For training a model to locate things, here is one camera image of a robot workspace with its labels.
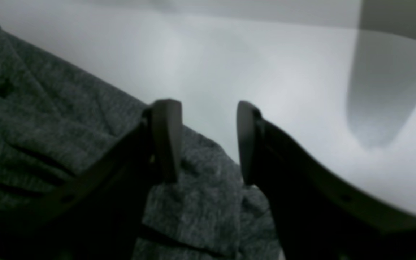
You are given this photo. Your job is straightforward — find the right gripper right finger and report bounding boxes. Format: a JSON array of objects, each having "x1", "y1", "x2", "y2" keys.
[{"x1": 237, "y1": 101, "x2": 416, "y2": 260}]

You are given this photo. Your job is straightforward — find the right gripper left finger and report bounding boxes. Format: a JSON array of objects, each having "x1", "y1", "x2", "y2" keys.
[{"x1": 0, "y1": 99, "x2": 183, "y2": 260}]

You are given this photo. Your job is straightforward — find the dark grey t-shirt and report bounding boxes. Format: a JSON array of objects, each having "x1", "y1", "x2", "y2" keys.
[{"x1": 0, "y1": 26, "x2": 281, "y2": 260}]

